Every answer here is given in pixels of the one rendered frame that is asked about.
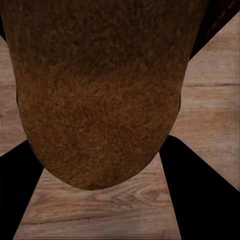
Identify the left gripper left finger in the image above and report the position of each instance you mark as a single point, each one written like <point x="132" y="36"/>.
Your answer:
<point x="20" y="171"/>

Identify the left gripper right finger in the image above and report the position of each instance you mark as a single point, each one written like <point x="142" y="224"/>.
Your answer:
<point x="206" y="206"/>

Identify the sandal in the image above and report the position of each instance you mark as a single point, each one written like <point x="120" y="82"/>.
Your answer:
<point x="98" y="82"/>

